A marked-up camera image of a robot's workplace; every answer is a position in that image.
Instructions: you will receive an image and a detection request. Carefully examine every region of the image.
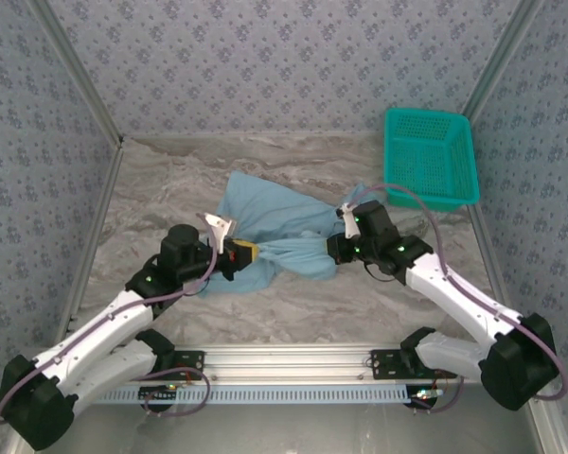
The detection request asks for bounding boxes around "light blue printed t-shirt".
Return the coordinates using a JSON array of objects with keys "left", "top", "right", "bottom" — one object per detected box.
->
[{"left": 196, "top": 169, "right": 370, "bottom": 300}]

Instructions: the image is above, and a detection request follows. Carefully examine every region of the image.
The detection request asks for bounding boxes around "teal plastic basket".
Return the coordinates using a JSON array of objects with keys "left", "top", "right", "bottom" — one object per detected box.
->
[{"left": 383, "top": 107, "right": 483, "bottom": 213}]

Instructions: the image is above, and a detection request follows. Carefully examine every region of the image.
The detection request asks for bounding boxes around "black adapter board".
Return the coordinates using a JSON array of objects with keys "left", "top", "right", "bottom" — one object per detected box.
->
[
  {"left": 138, "top": 385, "right": 179, "bottom": 412},
  {"left": 406, "top": 385, "right": 445, "bottom": 410}
]

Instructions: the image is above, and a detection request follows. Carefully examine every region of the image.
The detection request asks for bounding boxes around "grey metal panel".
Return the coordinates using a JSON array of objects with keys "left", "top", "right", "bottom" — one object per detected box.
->
[{"left": 42, "top": 404, "right": 539, "bottom": 454}]

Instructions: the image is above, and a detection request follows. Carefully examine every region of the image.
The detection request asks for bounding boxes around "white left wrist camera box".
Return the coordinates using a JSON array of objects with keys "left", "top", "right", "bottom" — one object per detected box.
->
[{"left": 196, "top": 211, "right": 238, "bottom": 255}]

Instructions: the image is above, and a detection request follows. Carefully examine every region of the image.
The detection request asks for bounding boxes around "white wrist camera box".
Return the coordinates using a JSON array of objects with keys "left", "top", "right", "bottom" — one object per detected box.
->
[
  {"left": 335, "top": 201, "right": 362, "bottom": 241},
  {"left": 196, "top": 211, "right": 238, "bottom": 255}
]

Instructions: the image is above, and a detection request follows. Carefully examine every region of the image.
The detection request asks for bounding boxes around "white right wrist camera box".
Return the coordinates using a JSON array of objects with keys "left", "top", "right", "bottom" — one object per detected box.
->
[{"left": 335, "top": 201, "right": 362, "bottom": 241}]

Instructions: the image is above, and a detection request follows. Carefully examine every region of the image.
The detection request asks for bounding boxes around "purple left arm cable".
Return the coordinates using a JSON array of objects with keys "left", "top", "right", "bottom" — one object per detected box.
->
[{"left": 0, "top": 236, "right": 218, "bottom": 425}]

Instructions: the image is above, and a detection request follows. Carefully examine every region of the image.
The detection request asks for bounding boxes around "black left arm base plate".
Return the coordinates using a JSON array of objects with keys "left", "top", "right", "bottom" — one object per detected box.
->
[{"left": 165, "top": 350, "right": 205, "bottom": 381}]

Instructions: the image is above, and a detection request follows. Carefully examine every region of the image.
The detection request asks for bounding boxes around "aluminium mounting rail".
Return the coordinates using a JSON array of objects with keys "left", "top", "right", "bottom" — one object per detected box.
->
[{"left": 32, "top": 344, "right": 487, "bottom": 383}]

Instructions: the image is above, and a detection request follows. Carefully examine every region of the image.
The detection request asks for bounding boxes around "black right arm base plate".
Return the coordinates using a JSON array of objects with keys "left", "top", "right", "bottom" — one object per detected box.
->
[{"left": 369, "top": 349, "right": 458, "bottom": 382}]

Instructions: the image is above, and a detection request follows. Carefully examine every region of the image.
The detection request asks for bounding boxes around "slotted pale blue cable duct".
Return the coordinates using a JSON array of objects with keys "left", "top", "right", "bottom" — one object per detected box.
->
[{"left": 94, "top": 383, "right": 412, "bottom": 406}]

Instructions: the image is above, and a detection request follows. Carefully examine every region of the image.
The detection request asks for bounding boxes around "aluminium frame post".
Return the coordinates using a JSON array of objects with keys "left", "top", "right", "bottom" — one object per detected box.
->
[
  {"left": 27, "top": 0, "right": 126, "bottom": 148},
  {"left": 453, "top": 0, "right": 549, "bottom": 143}
]

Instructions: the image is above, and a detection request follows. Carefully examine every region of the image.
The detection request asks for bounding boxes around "aluminium frame leg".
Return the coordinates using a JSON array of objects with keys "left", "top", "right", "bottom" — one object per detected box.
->
[{"left": 523, "top": 401, "right": 567, "bottom": 454}]

